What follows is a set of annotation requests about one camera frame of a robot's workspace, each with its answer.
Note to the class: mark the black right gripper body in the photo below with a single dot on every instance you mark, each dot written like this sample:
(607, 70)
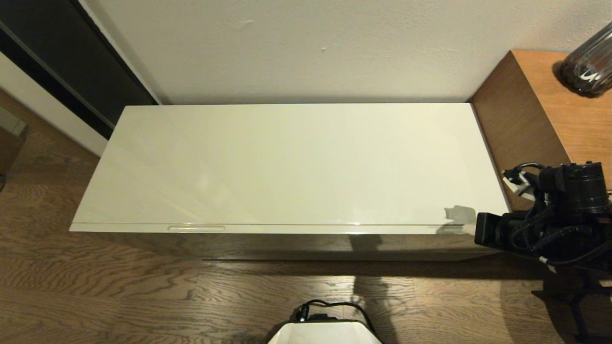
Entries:
(490, 229)

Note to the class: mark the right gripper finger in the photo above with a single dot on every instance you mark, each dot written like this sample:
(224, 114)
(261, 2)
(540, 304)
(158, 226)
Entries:
(456, 230)
(460, 215)

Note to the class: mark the glossy white drawer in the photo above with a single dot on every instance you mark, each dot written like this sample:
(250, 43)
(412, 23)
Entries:
(287, 229)

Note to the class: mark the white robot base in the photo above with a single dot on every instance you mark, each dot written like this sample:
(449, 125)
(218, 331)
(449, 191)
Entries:
(325, 334)

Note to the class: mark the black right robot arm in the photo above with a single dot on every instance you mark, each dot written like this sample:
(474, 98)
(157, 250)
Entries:
(573, 200)

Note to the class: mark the brown wooden side cabinet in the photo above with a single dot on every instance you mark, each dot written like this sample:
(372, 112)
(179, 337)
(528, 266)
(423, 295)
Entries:
(526, 124)

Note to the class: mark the glossy white cabinet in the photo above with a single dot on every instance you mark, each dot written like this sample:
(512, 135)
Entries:
(287, 162)

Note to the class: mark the dark ribbed glass vase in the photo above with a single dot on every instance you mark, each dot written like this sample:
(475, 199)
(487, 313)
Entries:
(590, 67)

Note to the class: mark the black door panel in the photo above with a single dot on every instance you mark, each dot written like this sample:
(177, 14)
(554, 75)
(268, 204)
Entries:
(71, 57)

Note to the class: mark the white door frame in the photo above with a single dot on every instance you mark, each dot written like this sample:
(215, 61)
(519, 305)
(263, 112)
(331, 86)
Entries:
(48, 102)

